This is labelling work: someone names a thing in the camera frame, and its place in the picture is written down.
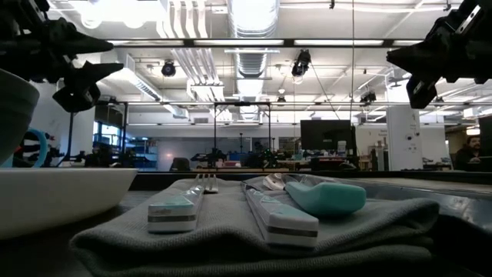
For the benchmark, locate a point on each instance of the dark grey bowl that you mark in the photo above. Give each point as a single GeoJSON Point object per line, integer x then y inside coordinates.
{"type": "Point", "coordinates": [15, 115]}

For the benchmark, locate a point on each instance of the white oval plate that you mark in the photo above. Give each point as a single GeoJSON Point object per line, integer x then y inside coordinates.
{"type": "Point", "coordinates": [57, 200]}

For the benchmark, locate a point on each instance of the black background robot arm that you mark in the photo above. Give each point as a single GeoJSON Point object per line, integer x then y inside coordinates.
{"type": "Point", "coordinates": [209, 157]}
{"type": "Point", "coordinates": [265, 157]}

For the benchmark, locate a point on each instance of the white column with devices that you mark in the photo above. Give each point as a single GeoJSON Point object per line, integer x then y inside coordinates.
{"type": "Point", "coordinates": [403, 138]}

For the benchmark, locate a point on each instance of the grey cloth napkin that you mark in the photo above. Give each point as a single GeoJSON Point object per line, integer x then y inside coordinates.
{"type": "Point", "coordinates": [230, 215]}

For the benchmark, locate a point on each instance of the black office chair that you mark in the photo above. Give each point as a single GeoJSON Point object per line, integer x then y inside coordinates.
{"type": "Point", "coordinates": [180, 163]}

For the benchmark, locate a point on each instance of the black monitor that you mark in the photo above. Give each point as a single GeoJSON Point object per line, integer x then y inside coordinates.
{"type": "Point", "coordinates": [326, 134]}

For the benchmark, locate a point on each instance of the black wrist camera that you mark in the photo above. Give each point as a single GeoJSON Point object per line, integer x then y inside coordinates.
{"type": "Point", "coordinates": [75, 98]}
{"type": "Point", "coordinates": [421, 92]}

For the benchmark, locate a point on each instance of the black ceiling camera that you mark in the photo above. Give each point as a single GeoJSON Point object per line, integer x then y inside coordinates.
{"type": "Point", "coordinates": [301, 63]}
{"type": "Point", "coordinates": [368, 96]}
{"type": "Point", "coordinates": [168, 68]}

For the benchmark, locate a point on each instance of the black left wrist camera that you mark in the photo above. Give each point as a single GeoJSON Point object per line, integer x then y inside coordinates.
{"type": "Point", "coordinates": [75, 98]}

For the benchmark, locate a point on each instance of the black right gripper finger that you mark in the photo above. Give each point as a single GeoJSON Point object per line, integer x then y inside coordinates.
{"type": "Point", "coordinates": [415, 57]}

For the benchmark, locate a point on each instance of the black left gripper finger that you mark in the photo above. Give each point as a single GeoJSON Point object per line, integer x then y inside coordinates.
{"type": "Point", "coordinates": [80, 40]}
{"type": "Point", "coordinates": [92, 75]}

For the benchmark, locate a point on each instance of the person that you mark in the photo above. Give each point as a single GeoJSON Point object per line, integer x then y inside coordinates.
{"type": "Point", "coordinates": [467, 154]}

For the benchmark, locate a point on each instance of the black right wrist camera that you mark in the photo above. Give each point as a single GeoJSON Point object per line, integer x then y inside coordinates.
{"type": "Point", "coordinates": [421, 92]}

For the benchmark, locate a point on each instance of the silver ceiling duct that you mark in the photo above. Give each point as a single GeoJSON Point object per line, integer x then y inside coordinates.
{"type": "Point", "coordinates": [251, 38]}

